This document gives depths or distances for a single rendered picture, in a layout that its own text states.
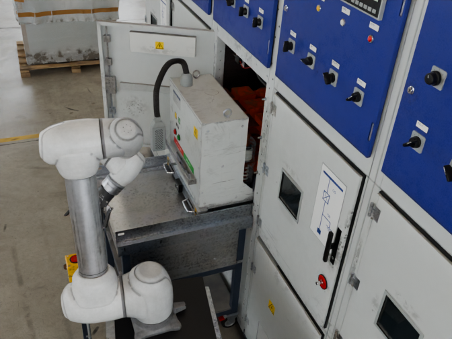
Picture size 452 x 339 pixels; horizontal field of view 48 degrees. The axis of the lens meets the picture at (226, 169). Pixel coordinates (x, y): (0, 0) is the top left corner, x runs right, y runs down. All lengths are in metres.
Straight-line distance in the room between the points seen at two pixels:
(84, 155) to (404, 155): 0.94
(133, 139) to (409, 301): 0.95
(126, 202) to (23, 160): 2.14
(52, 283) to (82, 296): 1.59
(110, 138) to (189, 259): 1.14
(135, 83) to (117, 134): 1.34
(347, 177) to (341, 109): 0.22
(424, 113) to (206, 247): 1.50
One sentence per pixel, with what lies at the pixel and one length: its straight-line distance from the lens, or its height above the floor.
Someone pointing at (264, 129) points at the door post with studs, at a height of 1.36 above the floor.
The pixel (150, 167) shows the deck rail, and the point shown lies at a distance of 2.87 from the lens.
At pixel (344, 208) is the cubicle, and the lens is 1.75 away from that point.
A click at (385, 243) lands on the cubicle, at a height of 1.45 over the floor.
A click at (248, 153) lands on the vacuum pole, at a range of 2.45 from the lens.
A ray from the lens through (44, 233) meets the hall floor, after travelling 3.83.
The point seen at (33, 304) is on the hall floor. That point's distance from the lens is 3.38.
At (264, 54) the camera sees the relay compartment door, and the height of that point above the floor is 1.70.
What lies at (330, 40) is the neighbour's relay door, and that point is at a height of 1.92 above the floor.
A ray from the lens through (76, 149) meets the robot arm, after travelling 1.63.
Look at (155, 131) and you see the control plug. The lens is 2.66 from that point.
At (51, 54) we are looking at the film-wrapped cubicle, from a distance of 6.19.
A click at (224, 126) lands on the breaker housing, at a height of 1.36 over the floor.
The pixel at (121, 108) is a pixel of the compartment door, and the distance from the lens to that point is 3.02.
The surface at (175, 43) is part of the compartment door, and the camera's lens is 2.75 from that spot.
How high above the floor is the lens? 2.46
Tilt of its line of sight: 34 degrees down
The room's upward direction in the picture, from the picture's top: 4 degrees clockwise
